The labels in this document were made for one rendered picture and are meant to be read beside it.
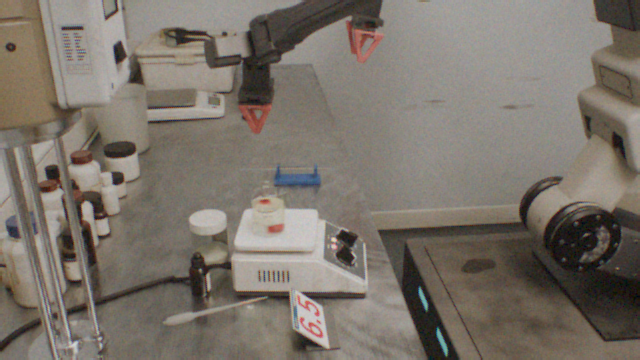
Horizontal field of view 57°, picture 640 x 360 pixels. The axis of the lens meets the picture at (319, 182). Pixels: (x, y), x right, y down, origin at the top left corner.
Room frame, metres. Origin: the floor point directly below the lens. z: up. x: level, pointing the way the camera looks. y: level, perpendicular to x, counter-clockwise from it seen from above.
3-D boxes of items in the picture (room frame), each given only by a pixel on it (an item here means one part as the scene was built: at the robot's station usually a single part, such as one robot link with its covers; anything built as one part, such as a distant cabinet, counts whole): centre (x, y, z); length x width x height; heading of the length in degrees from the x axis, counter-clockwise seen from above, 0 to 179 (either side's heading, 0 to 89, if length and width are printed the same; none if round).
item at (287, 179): (1.16, 0.05, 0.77); 0.10 x 0.03 x 0.04; 91
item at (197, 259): (0.75, 0.18, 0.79); 0.03 x 0.03 x 0.07
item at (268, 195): (0.79, 0.07, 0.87); 0.06 x 0.05 x 0.08; 75
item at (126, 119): (1.37, 0.48, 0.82); 0.18 x 0.13 x 0.15; 48
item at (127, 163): (1.19, 0.43, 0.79); 0.07 x 0.07 x 0.07
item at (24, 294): (0.75, 0.42, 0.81); 0.07 x 0.07 x 0.13
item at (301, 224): (0.80, 0.06, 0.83); 0.12 x 0.12 x 0.01; 88
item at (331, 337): (0.66, 0.01, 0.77); 0.09 x 0.06 x 0.04; 6
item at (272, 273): (0.80, 0.04, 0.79); 0.22 x 0.13 x 0.08; 88
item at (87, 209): (0.89, 0.41, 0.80); 0.06 x 0.06 x 0.10
